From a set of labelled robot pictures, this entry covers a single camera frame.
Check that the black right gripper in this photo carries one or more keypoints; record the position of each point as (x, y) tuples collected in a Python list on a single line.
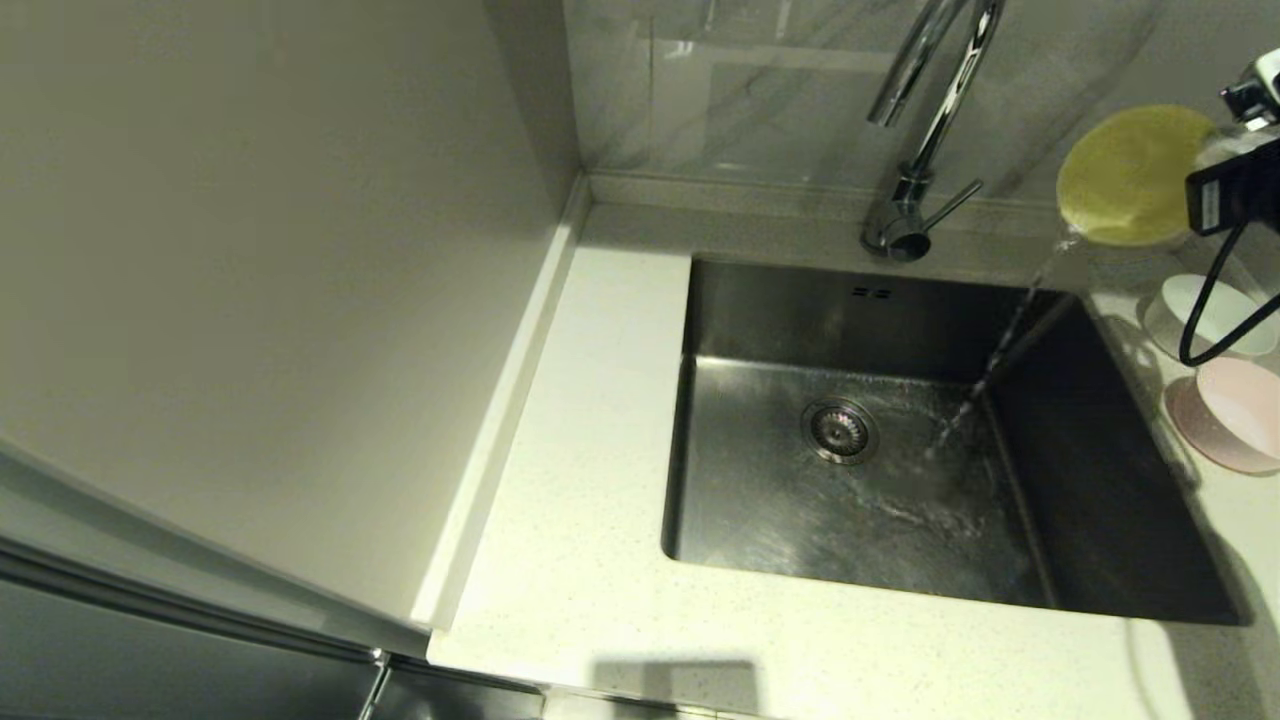
[(1266, 185)]

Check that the yellow plastic bowl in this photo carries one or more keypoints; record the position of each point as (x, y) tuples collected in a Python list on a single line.
[(1125, 180)]

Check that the white plastic bowl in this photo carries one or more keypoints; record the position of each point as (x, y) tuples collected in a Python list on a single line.
[(1235, 315)]

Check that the pink plastic bowl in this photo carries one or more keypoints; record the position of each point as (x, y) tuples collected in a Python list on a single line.
[(1235, 415)]

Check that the stainless steel sink basin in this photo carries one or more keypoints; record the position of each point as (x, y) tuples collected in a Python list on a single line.
[(780, 540)]

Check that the chrome gooseneck faucet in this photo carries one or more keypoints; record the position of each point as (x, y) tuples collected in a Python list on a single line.
[(940, 100)]

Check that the round metal drain strainer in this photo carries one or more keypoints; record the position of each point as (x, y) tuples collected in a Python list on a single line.
[(838, 430)]

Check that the beige tall cabinet panel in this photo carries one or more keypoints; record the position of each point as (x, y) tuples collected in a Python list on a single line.
[(250, 250)]

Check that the grey metal appliance door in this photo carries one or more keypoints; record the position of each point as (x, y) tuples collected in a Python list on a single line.
[(120, 630)]

